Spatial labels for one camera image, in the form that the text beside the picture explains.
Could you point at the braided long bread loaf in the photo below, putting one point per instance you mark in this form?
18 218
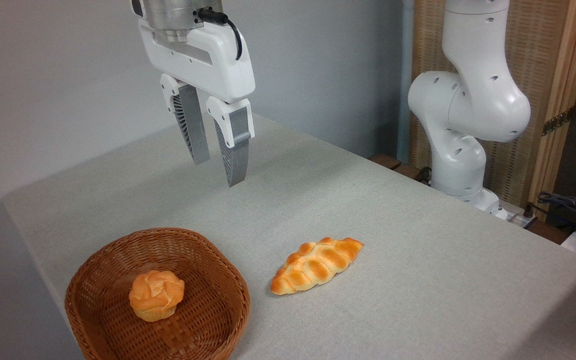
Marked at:
315 265

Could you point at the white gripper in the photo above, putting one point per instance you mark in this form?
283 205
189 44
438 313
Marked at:
203 65

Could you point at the brass screen hinge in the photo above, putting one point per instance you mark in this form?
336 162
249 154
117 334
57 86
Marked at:
557 122

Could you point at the round orange bread roll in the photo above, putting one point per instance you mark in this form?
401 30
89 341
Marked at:
156 295

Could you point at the grey tablecloth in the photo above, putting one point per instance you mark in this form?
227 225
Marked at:
393 280

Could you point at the brown woven wicker basket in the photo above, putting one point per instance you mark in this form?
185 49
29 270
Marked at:
208 320

